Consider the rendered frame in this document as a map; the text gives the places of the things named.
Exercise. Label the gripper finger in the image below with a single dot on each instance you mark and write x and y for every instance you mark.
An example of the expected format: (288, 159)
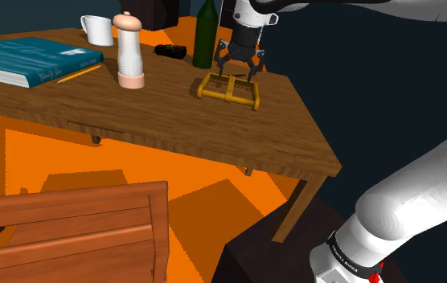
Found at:
(262, 59)
(219, 59)

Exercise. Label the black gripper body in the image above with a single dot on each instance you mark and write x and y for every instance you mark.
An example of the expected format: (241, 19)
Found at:
(245, 45)

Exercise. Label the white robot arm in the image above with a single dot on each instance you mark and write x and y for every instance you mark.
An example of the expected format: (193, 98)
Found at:
(411, 200)

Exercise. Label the dark green bottle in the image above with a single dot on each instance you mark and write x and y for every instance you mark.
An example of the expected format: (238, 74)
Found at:
(205, 35)

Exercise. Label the small black oblong object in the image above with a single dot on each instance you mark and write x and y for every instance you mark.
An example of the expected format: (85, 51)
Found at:
(170, 51)

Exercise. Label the wooden table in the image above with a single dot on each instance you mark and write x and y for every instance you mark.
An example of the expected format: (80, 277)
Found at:
(168, 113)

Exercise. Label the dark brown cabinet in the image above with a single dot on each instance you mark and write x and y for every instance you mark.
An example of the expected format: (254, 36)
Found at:
(149, 13)

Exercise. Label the pink and white pepper mill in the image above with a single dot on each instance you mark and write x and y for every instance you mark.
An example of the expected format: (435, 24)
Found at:
(130, 51)

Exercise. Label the white mug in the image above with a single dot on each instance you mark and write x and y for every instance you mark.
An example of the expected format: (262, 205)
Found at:
(99, 30)

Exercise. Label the yellow pencil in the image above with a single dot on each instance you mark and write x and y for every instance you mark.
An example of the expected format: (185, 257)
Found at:
(78, 74)

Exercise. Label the dark robot stand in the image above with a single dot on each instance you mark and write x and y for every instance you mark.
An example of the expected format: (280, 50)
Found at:
(262, 254)

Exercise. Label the blue book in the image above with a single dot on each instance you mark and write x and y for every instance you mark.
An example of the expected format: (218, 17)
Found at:
(23, 59)

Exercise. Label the wooden chair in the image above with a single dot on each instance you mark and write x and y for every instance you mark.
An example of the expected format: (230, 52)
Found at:
(70, 235)

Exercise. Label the yellow frame object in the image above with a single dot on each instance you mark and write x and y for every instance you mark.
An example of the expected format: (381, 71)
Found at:
(228, 92)

